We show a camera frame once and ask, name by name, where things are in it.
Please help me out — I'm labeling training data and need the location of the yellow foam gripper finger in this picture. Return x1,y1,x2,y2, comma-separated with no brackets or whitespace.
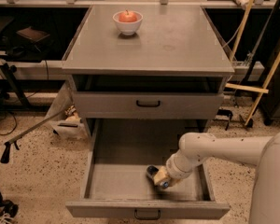
153,166,170,186

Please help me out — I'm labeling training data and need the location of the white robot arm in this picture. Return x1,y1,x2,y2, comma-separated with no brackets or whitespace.
152,133,280,224

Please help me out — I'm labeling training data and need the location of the open grey lower drawer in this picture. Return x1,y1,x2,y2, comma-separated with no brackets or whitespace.
66,119,230,219

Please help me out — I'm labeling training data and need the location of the closed grey upper drawer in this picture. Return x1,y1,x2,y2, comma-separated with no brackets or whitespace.
72,91,223,119

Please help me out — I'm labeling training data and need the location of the grey drawer cabinet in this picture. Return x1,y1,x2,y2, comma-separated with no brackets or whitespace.
63,5,233,133

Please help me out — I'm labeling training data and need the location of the white plastic bag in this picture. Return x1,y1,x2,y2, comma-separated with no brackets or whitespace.
45,82,88,140

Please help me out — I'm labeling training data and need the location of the white ceramic bowl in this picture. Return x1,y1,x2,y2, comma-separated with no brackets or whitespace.
113,11,143,35

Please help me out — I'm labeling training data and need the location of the grabber reacher stick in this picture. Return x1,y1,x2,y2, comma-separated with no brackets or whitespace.
0,111,63,164

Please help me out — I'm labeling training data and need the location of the dark sneaker shoe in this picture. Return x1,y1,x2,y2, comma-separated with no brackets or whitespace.
0,200,19,224

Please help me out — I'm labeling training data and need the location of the red apple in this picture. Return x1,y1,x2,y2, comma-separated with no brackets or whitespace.
119,10,137,22

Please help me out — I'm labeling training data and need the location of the brown book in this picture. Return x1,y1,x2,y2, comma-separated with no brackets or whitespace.
17,27,50,43

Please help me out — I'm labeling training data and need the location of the black drawer handle lower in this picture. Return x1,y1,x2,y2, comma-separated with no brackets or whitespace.
133,209,161,220

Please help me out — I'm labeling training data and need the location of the black drawer handle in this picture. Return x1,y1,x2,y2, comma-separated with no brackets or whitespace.
133,209,161,220
135,100,161,108

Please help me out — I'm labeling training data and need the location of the black drawer handle upper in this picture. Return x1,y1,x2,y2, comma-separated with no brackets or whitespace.
135,100,161,108

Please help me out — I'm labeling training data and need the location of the wooden easel frame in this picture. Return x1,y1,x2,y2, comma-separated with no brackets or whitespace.
226,0,280,128

